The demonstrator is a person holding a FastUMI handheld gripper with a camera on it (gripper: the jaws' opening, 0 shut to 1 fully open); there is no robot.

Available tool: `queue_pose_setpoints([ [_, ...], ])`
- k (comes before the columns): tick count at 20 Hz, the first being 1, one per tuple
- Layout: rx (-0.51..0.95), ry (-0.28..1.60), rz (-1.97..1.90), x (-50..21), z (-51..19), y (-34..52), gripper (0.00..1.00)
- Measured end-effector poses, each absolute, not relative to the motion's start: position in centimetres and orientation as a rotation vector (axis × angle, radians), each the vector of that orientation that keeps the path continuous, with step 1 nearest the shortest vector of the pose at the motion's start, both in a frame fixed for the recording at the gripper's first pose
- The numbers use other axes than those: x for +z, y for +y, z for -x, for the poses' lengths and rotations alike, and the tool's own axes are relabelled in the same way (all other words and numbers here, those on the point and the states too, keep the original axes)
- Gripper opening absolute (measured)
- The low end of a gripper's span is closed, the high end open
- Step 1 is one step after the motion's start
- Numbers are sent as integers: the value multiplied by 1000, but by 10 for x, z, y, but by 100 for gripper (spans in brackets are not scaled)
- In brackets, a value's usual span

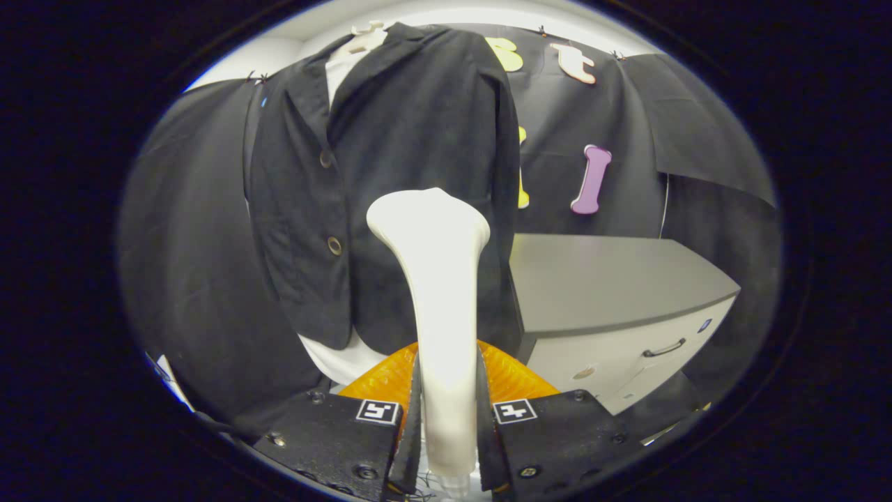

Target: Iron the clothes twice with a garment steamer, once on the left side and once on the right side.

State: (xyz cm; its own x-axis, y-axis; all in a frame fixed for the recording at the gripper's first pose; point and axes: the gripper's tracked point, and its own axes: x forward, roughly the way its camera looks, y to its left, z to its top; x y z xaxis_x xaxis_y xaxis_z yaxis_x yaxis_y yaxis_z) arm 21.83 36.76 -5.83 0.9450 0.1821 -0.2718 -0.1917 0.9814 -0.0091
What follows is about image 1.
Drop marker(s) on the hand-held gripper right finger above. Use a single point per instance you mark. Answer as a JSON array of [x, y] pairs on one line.
[[488, 453]]

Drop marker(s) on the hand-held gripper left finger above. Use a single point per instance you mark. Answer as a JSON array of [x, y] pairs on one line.
[[412, 453]]

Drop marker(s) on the white garment steamer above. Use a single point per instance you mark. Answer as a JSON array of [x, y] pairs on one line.
[[439, 279]]

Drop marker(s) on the black jacket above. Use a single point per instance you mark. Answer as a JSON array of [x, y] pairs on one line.
[[418, 125]]

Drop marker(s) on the white mannequin torso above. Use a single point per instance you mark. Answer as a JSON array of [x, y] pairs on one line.
[[341, 362]]

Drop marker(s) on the grey cabinet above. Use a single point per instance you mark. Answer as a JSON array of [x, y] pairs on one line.
[[606, 279]]

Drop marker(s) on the black backdrop cloth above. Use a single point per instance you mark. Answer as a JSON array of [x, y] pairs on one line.
[[188, 244]]

